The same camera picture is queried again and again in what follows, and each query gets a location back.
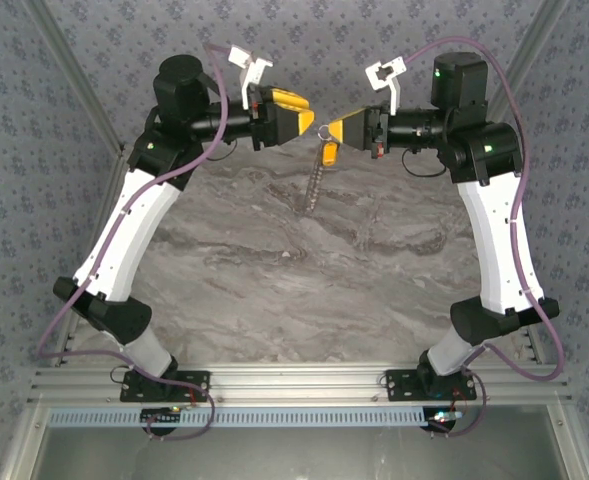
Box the aluminium corner post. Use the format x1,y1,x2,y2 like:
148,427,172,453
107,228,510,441
23,0,128,156
467,0,571,156

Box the wide aluminium base rail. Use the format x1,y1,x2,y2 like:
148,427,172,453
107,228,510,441
28,364,573,406

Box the aluminium side rail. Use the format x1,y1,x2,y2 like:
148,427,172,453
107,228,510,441
51,152,125,369
516,319,546,366

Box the small circuit board with LEDs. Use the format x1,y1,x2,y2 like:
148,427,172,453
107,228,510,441
140,405,183,436
421,405,464,434

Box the grey slotted cable duct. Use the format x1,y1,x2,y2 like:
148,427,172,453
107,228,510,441
47,407,468,429

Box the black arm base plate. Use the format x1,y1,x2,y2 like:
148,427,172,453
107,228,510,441
119,368,211,403
386,368,478,403

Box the aluminium frame bar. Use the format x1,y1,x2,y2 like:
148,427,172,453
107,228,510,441
0,404,50,480
548,404,589,480

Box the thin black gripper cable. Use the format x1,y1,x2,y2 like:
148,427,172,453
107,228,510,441
402,148,448,178
207,138,239,162

